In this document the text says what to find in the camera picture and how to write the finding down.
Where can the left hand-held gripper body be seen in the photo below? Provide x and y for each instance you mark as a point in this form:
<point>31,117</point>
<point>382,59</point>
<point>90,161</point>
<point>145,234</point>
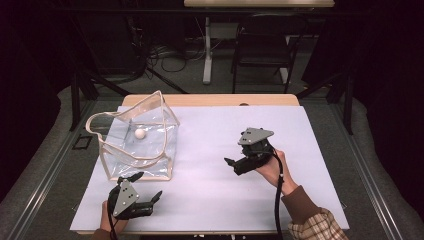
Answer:
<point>125,198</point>

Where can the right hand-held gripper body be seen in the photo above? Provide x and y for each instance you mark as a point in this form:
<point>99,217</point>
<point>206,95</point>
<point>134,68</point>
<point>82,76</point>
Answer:
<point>255,136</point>

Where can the transparent bag with beige trim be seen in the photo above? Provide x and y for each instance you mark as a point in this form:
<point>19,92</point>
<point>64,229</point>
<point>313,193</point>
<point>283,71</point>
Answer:
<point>156,166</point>

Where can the white ball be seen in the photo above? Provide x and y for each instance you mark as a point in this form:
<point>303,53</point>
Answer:
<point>140,133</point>

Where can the person's left hand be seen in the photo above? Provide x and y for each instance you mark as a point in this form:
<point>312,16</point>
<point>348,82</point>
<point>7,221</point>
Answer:
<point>107,221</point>

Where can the person's right hand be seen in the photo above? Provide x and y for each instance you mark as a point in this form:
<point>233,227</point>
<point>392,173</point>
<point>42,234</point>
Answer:
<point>278,173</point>

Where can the white table sheet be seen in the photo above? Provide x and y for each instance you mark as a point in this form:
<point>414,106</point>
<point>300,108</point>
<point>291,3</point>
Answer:
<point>213,186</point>

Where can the black chair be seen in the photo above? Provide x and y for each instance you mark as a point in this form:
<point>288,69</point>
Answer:
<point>263,50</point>

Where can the black metal stand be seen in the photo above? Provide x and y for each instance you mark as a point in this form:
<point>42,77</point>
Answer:
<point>76,100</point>
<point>348,100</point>

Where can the white-legged desk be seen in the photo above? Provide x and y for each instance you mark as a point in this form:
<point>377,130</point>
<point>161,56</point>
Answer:
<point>208,50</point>

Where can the black floor socket frame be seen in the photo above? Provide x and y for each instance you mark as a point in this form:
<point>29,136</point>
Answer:
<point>82,142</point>

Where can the metal floor rail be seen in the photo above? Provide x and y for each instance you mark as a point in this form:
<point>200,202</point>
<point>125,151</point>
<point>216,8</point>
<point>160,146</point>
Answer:
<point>43,180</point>
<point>370,180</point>

